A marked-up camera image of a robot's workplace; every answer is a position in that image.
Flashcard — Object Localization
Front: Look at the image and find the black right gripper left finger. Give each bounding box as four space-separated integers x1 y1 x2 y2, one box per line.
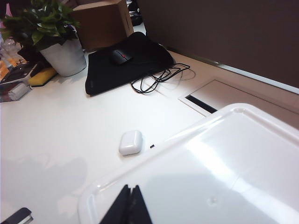
99 184 132 224

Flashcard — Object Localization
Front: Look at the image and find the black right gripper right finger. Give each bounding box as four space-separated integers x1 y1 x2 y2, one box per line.
128 184 154 224

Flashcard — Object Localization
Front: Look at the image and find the white plastic drawer cabinet frame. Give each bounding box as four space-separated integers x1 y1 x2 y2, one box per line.
78 102 299 224

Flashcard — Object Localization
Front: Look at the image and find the white earbuds case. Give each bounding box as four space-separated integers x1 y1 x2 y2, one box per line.
118 130 143 156

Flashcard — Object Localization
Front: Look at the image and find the black laptop sleeve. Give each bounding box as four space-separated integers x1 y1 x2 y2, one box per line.
84 32 175 96

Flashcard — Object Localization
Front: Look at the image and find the yellow sponge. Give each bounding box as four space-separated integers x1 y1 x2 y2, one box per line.
28 67 58 88

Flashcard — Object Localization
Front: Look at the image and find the black computer mouse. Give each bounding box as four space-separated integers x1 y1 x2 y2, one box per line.
109 49 134 66

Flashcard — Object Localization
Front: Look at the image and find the white tape roll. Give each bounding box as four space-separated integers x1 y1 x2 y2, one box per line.
8 83 32 102

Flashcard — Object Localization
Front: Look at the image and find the white plant pot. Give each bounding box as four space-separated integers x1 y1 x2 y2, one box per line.
39 38 87 77

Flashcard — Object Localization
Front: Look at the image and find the shiny metal stand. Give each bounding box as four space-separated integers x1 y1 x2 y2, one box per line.
0 62 45 103

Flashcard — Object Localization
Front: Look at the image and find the brown cardboard box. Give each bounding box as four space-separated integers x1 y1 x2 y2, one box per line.
69 0 135 52

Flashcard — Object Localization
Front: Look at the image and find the green leafy plant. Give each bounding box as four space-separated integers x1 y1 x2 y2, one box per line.
0 0 81 51

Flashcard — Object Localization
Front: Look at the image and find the brown desk partition panel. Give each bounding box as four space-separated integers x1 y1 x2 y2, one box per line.
136 0 299 91

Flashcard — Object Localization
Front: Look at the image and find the black cable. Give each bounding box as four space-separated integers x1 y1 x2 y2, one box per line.
130 63 196 94

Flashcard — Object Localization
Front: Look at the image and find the white desk cable hatch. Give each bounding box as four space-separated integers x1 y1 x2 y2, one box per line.
178 79 299 117

